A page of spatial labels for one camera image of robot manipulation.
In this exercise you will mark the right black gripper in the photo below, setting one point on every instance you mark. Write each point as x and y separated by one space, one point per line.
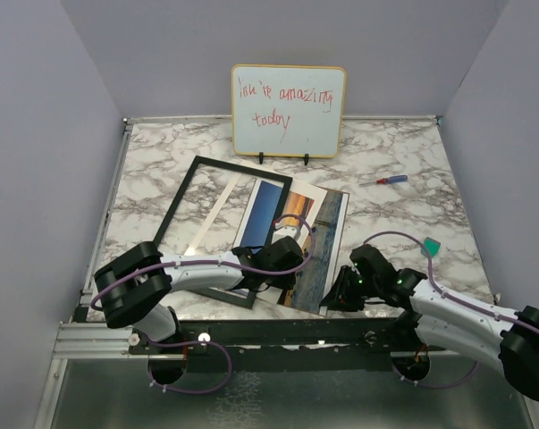
340 297

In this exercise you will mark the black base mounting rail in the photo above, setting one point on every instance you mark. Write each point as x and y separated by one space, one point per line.
309 344

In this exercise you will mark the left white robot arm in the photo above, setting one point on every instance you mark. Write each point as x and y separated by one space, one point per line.
130 287

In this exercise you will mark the teal green eraser block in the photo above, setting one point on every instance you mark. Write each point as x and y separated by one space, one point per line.
430 247

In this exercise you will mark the aluminium table edge rail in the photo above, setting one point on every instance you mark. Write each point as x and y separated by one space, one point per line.
79 338

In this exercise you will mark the brown frame backing board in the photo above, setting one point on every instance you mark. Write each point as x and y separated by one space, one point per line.
315 280

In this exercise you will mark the yellow-framed whiteboard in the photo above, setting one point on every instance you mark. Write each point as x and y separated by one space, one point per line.
286 110

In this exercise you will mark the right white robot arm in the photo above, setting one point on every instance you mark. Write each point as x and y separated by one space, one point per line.
504 339

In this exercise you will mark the black picture frame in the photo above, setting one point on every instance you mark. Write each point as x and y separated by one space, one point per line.
286 181

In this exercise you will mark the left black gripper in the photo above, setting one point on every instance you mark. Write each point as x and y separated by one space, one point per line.
288 281

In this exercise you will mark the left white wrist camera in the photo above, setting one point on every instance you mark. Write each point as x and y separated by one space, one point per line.
291 231

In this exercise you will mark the black whiteboard stand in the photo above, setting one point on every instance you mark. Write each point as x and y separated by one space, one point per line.
261 157

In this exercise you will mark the sunset fishing photo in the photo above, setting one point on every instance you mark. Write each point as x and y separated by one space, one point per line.
303 200

